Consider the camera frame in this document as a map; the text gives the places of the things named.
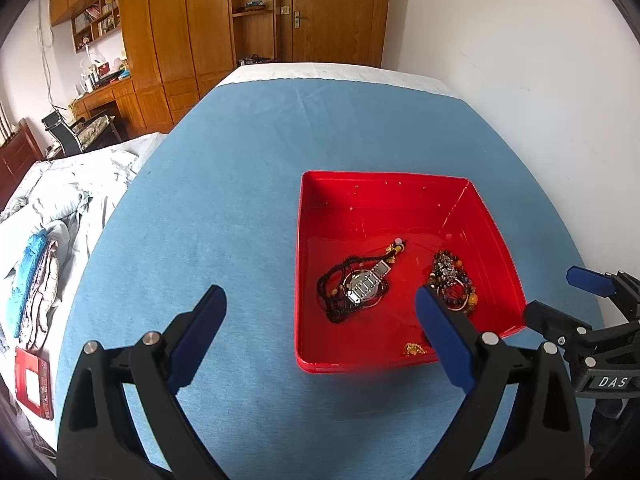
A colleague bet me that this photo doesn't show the silver wrist watch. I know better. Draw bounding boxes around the silver wrist watch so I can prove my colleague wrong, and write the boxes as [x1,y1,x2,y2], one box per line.
[345,261,391,306]

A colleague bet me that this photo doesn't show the red booklet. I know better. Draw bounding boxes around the red booklet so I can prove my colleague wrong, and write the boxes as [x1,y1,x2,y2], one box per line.
[13,346,55,422]

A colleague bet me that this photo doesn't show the red plastic box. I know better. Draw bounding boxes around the red plastic box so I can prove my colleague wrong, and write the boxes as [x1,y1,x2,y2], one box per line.
[294,170,528,375]

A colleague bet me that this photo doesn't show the wooden desk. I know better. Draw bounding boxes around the wooden desk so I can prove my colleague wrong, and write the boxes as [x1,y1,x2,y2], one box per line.
[69,72,168,142]

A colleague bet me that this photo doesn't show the blue tablecloth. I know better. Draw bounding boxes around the blue tablecloth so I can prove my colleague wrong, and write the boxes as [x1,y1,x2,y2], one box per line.
[55,77,607,480]

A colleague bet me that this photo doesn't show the folded blue cloth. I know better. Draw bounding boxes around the folded blue cloth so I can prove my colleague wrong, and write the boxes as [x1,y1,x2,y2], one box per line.
[12,232,52,339]

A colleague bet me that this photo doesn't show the black office chair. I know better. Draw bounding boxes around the black office chair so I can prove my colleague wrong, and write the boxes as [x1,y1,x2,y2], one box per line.
[41,109,87,157]

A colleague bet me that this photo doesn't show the brown wooden bead bracelet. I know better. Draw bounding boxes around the brown wooden bead bracelet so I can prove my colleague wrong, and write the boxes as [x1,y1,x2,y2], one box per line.
[442,285,482,316]

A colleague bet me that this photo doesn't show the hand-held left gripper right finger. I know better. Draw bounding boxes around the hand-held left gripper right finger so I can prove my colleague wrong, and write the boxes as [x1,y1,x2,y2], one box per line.
[415,286,586,480]

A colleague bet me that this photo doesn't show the wooden door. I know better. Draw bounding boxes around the wooden door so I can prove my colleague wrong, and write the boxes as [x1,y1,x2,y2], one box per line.
[276,0,394,68]

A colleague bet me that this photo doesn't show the silver chain bracelet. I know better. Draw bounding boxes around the silver chain bracelet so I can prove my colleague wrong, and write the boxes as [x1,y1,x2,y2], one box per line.
[433,252,457,286]

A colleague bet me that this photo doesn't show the black beaded cord necklace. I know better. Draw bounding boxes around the black beaded cord necklace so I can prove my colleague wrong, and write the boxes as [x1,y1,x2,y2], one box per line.
[317,241,408,324]

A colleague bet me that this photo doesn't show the colourful bead bracelet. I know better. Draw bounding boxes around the colourful bead bracelet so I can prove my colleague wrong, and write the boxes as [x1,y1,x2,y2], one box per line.
[427,251,476,301]

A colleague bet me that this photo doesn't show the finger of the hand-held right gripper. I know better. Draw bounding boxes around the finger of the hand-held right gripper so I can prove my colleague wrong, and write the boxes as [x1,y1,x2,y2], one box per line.
[566,266,640,321]
[522,300,608,356]

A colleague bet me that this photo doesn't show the wooden bookshelf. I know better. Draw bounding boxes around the wooden bookshelf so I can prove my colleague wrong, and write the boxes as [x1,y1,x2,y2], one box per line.
[70,0,123,54]

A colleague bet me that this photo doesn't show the dark wooden headboard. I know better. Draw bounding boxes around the dark wooden headboard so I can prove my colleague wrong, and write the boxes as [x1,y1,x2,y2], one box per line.
[0,119,44,202]

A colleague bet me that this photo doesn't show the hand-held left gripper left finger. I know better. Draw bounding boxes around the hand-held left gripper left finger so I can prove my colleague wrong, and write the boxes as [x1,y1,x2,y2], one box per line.
[56,285,228,480]

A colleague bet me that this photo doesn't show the wooden wardrobe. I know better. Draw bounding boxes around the wooden wardrobe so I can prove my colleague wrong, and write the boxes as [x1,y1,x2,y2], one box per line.
[50,0,280,137]

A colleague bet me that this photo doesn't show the white table cover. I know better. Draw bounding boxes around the white table cover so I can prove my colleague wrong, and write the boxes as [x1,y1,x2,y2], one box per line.
[220,62,462,100]

